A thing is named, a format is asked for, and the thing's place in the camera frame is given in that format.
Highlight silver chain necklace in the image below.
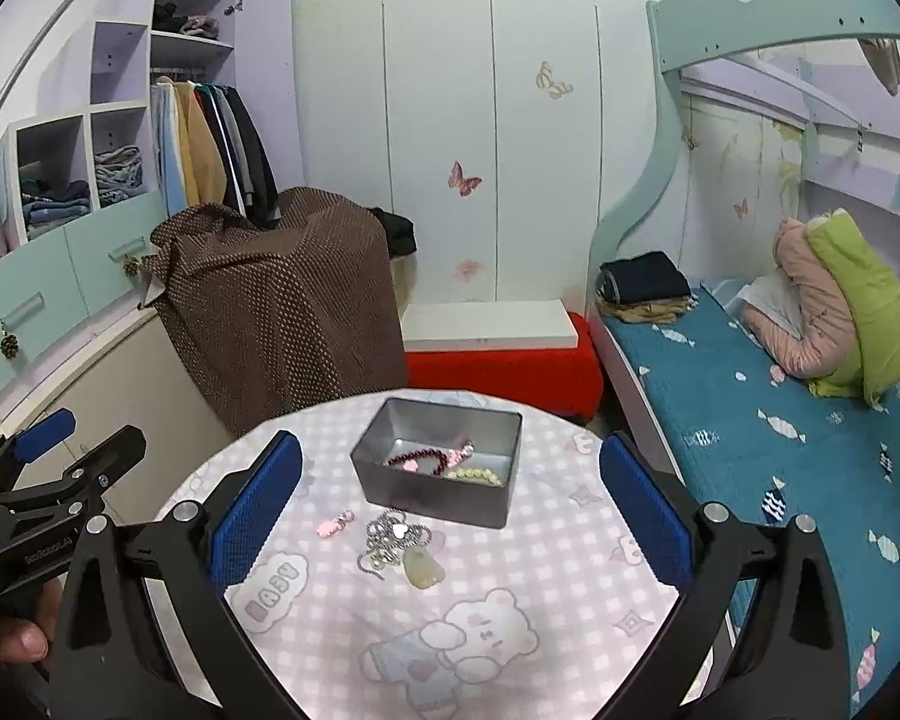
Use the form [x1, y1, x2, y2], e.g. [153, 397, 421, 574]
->
[355, 508, 436, 584]

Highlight pale jade pendant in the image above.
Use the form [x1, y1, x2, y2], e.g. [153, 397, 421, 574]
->
[403, 546, 445, 590]

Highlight yellow-green bead bracelet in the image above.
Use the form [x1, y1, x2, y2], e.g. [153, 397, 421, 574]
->
[443, 464, 506, 490]

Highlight dark red bead bracelet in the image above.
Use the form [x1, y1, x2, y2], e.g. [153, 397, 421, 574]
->
[383, 445, 460, 478]

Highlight person's left hand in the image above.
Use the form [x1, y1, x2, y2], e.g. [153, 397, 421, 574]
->
[0, 578, 64, 691]

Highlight pine cone ornament left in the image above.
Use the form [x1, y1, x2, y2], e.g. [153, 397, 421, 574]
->
[0, 332, 20, 361]

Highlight pine cone ornament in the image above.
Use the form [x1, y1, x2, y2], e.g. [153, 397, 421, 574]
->
[0, 332, 20, 361]
[123, 255, 141, 280]

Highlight white base cabinet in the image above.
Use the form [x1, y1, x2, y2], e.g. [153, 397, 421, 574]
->
[0, 309, 233, 522]

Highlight teal drawer cabinet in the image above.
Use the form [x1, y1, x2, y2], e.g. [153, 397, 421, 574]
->
[0, 192, 167, 395]

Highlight pine cone ornament right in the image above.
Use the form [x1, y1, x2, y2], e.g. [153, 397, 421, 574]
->
[123, 255, 141, 280]

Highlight teal patterned mattress sheet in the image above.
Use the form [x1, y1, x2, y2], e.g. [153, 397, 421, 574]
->
[603, 288, 900, 710]

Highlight folded jeans in shelf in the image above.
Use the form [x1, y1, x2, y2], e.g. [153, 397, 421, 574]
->
[20, 179, 91, 239]

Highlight pink checked tablecloth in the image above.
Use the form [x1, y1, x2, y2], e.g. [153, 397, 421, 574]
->
[152, 388, 722, 720]

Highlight brown dotted cloth cover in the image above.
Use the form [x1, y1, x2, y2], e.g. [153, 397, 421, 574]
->
[141, 187, 408, 436]

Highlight lilac stepped shelf unit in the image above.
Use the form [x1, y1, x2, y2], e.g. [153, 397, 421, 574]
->
[0, 0, 305, 254]

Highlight green pillow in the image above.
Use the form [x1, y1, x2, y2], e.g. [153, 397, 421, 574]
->
[806, 208, 900, 406]

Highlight pink puffer jacket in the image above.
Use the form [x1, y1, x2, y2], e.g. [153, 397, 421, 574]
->
[741, 218, 860, 383]

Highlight red storage bench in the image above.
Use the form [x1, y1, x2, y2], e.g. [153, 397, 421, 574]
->
[404, 312, 605, 424]

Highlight hanging clothes row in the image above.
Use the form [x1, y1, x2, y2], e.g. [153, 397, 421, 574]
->
[151, 76, 279, 229]

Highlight white pillow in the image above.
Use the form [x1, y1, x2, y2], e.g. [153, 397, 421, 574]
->
[738, 268, 803, 340]

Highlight grey metal tin box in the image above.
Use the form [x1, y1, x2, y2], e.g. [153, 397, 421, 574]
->
[351, 397, 523, 530]

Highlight folded dark clothes stack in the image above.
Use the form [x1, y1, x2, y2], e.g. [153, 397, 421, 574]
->
[595, 250, 694, 325]

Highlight white board on bench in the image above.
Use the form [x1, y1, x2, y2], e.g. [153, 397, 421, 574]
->
[401, 301, 578, 353]

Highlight pink butterfly sticker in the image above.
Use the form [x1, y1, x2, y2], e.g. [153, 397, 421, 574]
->
[447, 161, 482, 197]

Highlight white wardrobe doors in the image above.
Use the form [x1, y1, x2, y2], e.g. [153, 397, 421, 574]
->
[292, 0, 655, 310]

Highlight beige butterfly sticker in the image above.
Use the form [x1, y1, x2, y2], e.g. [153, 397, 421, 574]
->
[535, 60, 574, 101]

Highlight teal bunk bed frame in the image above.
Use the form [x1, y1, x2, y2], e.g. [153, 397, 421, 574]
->
[589, 0, 900, 271]

